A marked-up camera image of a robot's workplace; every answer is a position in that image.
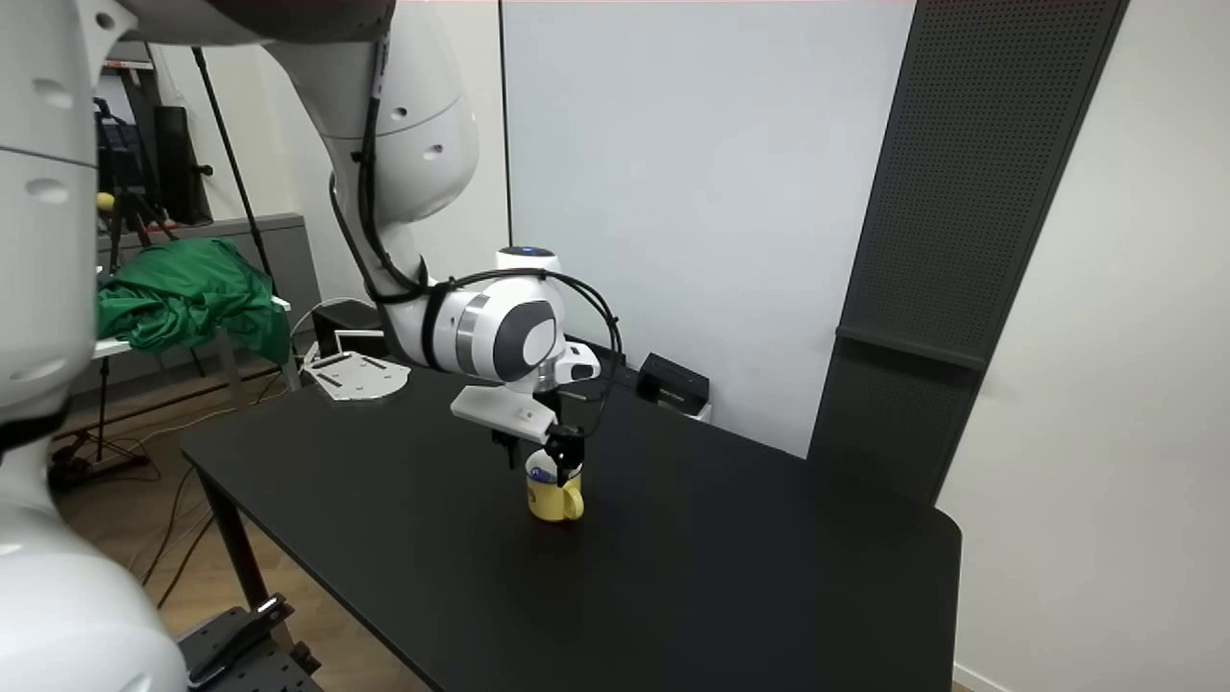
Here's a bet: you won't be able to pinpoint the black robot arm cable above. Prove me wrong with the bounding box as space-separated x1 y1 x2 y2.
321 164 631 387

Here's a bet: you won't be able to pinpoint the black floor cables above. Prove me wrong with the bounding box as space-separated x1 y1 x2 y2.
139 465 223 601

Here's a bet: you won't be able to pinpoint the white backdrop board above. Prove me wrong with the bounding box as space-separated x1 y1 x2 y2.
500 0 924 460

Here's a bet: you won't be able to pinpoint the black speaker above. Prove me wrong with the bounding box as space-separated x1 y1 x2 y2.
148 105 216 230

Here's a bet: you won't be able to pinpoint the black light stand pole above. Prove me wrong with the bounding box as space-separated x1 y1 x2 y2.
188 43 279 292

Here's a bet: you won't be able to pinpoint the yellow mug white inside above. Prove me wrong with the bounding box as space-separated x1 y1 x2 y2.
524 451 590 527

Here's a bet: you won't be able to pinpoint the black camera tripod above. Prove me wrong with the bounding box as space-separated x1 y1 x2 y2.
93 93 177 264

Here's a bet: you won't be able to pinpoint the tall black panel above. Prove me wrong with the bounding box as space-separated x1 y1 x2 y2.
807 0 1134 513

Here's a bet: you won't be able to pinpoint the black metal mount base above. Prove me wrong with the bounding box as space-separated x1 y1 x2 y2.
177 591 321 692

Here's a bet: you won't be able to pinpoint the small black adapter box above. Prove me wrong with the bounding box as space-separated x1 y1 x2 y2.
635 350 716 421

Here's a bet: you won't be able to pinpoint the black square box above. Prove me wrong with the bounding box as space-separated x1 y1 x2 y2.
307 298 394 358

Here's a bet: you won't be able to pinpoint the black stand feet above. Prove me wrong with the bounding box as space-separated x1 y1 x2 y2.
51 427 148 498

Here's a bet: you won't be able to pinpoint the black table leg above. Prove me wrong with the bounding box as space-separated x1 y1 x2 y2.
196 460 279 618

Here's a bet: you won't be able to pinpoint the green cloth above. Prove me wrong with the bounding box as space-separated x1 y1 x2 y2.
93 239 292 367

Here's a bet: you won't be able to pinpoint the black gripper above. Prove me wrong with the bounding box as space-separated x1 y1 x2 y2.
516 376 607 489

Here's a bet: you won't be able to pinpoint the white side table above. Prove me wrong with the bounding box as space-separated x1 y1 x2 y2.
93 335 139 465

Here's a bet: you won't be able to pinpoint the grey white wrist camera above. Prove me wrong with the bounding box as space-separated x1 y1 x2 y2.
446 382 561 445

